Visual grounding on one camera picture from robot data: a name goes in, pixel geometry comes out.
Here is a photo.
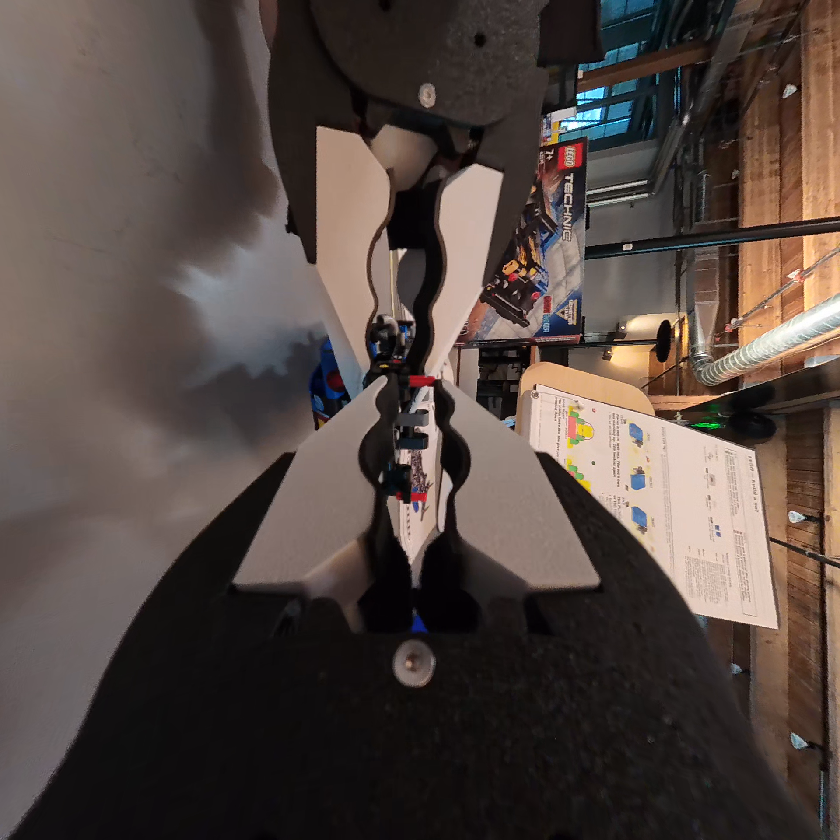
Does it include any lego set box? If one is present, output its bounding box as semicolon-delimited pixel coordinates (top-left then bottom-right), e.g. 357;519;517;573
453;134;589;349

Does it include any open instruction booklet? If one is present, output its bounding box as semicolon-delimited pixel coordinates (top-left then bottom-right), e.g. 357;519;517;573
396;386;455;569

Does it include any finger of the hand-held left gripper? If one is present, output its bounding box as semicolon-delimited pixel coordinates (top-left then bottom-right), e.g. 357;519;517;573
407;163;508;383
315;125;398;395

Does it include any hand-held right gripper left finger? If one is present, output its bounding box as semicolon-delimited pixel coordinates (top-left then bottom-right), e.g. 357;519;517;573
233;375;417;634

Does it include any black lego model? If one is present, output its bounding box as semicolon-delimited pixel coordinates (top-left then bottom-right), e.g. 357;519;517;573
366;314;442;508

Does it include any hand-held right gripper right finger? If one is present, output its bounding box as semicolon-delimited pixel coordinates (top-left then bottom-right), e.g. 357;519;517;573
419;381;602;634

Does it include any silver duct pipe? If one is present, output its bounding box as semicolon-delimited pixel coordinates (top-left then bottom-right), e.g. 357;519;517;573
688;308;840;389

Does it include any white task instruction sheet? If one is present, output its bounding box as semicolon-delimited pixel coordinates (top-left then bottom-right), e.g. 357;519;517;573
528;383;781;631

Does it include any blue lego part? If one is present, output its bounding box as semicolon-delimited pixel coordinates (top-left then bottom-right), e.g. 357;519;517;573
308;335;366;432

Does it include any black device with green light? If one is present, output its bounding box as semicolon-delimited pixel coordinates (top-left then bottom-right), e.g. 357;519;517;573
681;382;780;442

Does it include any plywood board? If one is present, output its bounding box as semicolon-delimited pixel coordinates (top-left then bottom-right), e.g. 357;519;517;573
514;360;658;439

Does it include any black pole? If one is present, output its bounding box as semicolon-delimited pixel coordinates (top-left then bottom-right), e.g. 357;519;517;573
583;216;840;262

